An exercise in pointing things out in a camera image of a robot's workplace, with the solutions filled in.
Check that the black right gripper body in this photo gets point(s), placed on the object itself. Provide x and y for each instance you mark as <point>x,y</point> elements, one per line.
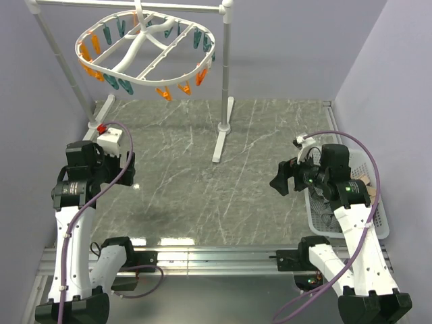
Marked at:
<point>304,173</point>

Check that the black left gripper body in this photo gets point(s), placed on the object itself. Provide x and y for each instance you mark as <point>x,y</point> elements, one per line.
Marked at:
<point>111,169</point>

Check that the orange clothes peg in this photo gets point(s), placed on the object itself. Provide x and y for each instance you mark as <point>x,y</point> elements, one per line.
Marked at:
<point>95,74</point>
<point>164,93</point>
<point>185,88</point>
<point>200,76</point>

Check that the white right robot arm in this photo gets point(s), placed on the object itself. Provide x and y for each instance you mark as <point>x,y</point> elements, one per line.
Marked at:
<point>366,291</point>

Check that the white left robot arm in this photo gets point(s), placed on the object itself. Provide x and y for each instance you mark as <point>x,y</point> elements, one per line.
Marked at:
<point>80,294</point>

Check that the white oval clip hanger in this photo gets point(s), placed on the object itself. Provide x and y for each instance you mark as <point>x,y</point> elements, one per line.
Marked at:
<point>179,61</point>

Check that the striped grey cloth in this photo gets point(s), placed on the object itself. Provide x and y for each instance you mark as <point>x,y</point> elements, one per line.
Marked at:
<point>321,206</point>

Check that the teal clothes peg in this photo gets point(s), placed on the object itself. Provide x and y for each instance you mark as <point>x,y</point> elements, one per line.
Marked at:
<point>112,81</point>
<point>126,85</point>

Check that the white drying rack stand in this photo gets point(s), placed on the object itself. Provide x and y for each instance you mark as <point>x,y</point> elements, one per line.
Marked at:
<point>165,32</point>

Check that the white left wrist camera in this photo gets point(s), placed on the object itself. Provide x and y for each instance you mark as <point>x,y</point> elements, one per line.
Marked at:
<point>109,139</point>

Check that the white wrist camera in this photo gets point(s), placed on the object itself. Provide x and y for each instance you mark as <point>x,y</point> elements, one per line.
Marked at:
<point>305,144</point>
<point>109,139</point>

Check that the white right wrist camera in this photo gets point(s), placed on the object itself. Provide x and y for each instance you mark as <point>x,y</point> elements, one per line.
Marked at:
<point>305,144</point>

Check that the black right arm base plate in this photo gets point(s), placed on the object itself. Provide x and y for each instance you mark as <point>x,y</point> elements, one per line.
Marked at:
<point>288,260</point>

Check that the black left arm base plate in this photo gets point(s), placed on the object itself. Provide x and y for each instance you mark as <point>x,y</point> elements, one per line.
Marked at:
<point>145,257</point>

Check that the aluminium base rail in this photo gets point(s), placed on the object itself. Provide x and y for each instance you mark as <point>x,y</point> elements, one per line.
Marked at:
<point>216,260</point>

